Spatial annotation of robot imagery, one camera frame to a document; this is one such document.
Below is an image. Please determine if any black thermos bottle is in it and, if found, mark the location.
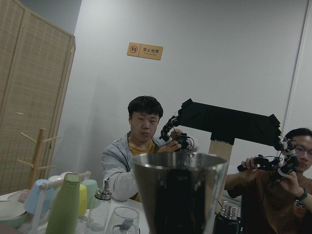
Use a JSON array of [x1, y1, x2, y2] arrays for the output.
[[213, 201, 240, 234]]

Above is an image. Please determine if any glass oil dispenser bottle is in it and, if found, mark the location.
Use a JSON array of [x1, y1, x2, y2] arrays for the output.
[[84, 177, 112, 234]]

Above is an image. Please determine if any wine glass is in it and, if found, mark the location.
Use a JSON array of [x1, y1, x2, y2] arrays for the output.
[[105, 207, 139, 234]]

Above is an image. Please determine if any bamboo folding screen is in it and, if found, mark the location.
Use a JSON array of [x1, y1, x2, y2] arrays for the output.
[[0, 0, 76, 194]]

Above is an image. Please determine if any person in brown shirt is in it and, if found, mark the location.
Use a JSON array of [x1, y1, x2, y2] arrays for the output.
[[224, 128, 312, 234]]

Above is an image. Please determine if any white green rimmed bowl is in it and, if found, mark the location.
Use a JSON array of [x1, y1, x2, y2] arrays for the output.
[[0, 201, 27, 229]]

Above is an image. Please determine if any seated person grey jacket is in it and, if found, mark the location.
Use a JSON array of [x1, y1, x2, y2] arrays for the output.
[[101, 96, 184, 201]]

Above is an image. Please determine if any black T shaped stand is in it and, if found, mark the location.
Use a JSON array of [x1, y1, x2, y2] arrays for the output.
[[177, 99, 282, 161]]

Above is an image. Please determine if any no photography wall sign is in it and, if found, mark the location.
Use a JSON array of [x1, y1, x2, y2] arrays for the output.
[[127, 42, 163, 60]]

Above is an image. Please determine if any steel jigger measuring cup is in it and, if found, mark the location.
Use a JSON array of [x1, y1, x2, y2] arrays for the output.
[[132, 152, 228, 234]]

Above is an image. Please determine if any light blue cup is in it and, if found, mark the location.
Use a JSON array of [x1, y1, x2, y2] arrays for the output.
[[24, 179, 54, 215]]

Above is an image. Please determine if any wooden mug tree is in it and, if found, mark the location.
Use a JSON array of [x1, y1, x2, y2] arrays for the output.
[[16, 128, 61, 190]]

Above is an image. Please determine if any green tumbler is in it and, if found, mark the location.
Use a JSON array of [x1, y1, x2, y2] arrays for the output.
[[46, 173, 80, 234]]

